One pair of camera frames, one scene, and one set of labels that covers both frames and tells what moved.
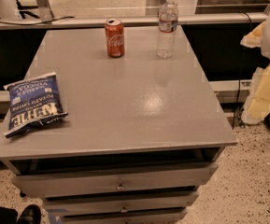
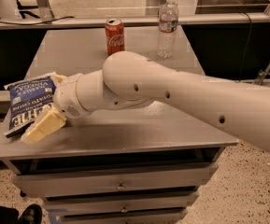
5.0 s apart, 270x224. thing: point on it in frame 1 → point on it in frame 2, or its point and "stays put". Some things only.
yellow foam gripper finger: (254, 38) → (58, 78)
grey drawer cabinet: (142, 136) stays put
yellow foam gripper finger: (266, 91) → (49, 119)
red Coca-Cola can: (115, 37) stays put
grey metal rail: (130, 21) stays put
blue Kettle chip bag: (34, 102) stays put
